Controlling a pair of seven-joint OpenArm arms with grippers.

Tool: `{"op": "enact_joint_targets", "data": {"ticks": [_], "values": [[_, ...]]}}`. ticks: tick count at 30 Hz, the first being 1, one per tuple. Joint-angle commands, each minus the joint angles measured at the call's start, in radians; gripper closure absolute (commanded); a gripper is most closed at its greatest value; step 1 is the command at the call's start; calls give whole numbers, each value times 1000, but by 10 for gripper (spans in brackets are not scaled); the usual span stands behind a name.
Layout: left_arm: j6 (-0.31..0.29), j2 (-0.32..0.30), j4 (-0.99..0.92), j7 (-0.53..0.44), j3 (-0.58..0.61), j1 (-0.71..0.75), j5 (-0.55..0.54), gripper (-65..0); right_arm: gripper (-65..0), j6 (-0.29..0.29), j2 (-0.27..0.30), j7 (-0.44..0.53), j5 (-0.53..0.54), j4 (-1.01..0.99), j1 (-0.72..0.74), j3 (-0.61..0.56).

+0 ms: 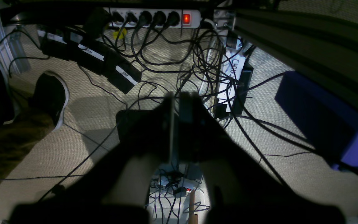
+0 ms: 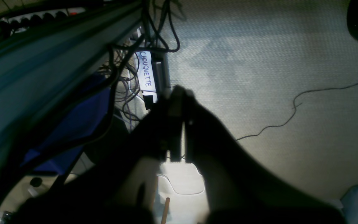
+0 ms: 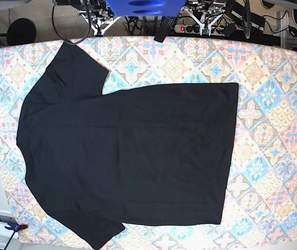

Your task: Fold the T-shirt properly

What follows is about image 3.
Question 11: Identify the black T-shirt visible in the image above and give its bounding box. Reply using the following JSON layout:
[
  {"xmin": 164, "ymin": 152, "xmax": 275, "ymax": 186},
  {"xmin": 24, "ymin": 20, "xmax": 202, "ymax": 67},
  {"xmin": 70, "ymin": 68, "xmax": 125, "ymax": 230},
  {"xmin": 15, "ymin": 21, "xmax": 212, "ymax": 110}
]
[{"xmin": 16, "ymin": 44, "xmax": 239, "ymax": 249}]

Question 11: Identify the white power strip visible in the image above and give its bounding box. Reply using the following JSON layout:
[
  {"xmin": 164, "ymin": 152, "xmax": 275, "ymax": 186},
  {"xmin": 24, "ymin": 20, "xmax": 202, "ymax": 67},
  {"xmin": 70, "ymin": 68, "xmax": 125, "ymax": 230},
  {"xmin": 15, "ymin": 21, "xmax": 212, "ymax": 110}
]
[{"xmin": 174, "ymin": 24, "xmax": 224, "ymax": 35}]

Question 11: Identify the patterned tablecloth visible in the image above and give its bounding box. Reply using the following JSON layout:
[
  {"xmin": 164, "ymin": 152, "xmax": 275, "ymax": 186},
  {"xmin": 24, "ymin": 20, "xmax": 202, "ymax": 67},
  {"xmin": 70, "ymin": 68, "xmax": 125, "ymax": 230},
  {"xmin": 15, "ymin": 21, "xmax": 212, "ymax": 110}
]
[{"xmin": 0, "ymin": 36, "xmax": 297, "ymax": 249}]

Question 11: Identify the black round stand base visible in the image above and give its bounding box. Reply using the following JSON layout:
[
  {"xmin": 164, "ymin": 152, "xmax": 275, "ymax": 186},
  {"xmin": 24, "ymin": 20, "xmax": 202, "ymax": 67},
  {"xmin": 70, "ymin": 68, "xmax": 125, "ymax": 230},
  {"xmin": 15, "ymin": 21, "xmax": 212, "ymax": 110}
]
[{"xmin": 6, "ymin": 18, "xmax": 36, "ymax": 46}]

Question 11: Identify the blue clamp lower left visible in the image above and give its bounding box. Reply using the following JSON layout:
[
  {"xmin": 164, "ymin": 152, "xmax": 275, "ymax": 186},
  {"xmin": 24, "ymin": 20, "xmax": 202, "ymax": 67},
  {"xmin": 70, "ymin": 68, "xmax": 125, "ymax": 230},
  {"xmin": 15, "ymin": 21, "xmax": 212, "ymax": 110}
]
[{"xmin": 5, "ymin": 222, "xmax": 28, "ymax": 232}]

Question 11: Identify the black perforated bracket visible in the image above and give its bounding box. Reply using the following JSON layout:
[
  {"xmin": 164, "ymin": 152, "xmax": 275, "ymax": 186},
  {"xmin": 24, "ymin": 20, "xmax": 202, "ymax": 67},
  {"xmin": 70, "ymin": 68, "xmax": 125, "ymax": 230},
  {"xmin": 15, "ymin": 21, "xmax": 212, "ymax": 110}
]
[{"xmin": 154, "ymin": 16, "xmax": 177, "ymax": 43}]

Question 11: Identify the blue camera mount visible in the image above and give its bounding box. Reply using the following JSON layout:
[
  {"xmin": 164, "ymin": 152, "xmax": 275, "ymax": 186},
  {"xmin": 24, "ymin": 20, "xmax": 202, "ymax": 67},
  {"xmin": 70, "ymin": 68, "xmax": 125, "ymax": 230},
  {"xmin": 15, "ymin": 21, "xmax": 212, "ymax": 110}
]
[{"xmin": 106, "ymin": 0, "xmax": 186, "ymax": 17}]

